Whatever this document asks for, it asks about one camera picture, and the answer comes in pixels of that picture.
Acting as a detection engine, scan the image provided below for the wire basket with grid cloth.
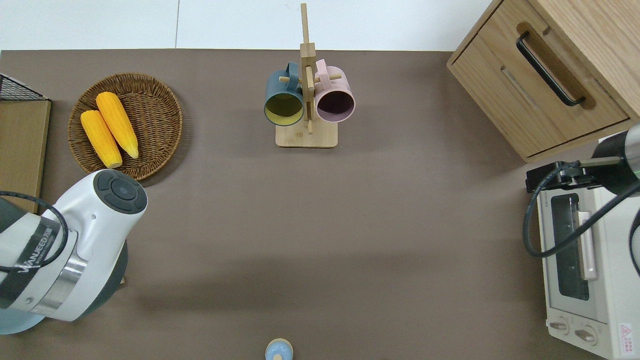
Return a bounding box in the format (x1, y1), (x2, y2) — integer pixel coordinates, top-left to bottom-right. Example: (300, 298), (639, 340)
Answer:
(0, 73), (50, 102)

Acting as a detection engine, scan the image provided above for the brown table mat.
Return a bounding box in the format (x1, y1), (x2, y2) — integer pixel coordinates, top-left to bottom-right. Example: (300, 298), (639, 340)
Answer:
(0, 48), (640, 360)

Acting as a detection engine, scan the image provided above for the yellow corn cob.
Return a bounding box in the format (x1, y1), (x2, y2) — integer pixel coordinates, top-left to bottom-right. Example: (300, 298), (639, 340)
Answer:
(80, 110), (123, 169)
(95, 91), (140, 160)

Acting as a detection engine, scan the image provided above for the round wicker basket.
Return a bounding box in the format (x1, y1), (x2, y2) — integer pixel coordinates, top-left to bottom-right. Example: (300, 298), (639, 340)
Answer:
(67, 73), (184, 182)

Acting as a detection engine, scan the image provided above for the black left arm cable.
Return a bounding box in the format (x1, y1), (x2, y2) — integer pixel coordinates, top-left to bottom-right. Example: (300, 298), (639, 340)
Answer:
(0, 191), (70, 274)

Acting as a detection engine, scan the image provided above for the teal mug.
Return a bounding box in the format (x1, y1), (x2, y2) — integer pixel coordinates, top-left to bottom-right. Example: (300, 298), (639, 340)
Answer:
(263, 61), (306, 127)

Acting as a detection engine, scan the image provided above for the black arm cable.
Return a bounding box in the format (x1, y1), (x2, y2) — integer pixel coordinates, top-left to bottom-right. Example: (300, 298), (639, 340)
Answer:
(628, 207), (640, 277)
(0, 191), (70, 274)
(522, 165), (640, 259)

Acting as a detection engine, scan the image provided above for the black cabinet handle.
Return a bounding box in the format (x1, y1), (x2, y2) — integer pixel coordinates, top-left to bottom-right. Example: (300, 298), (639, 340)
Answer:
(515, 31), (586, 108)

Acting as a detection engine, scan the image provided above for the wooden board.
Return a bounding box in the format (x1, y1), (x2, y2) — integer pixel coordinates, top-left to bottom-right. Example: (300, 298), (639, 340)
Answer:
(0, 99), (52, 215)

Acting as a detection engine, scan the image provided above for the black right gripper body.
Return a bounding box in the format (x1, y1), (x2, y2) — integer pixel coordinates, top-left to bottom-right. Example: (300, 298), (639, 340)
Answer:
(525, 161), (602, 194)

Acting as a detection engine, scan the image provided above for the white toaster oven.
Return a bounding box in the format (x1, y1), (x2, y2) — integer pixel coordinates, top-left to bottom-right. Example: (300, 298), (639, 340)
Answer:
(536, 184), (640, 360)

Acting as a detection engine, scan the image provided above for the light blue plate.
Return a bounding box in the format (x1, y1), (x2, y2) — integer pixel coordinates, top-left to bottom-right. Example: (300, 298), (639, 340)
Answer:
(0, 309), (51, 336)

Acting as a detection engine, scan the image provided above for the pink mug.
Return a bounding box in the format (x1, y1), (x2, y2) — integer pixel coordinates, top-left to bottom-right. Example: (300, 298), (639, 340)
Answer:
(313, 58), (357, 124)

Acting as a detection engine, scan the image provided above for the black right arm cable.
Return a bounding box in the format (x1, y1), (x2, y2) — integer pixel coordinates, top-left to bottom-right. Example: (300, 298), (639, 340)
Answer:
(628, 207), (640, 277)
(522, 165), (640, 259)

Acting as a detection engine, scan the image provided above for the blue call bell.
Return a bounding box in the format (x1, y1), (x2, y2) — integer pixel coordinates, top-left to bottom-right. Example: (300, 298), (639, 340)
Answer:
(264, 338), (294, 360)

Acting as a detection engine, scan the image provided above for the wooden cabinet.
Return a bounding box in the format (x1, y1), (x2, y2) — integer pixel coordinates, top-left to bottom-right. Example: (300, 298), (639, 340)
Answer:
(446, 0), (640, 164)

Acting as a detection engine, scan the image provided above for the wooden mug tree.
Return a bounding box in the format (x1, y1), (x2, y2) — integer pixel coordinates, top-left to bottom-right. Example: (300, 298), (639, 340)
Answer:
(275, 2), (344, 149)

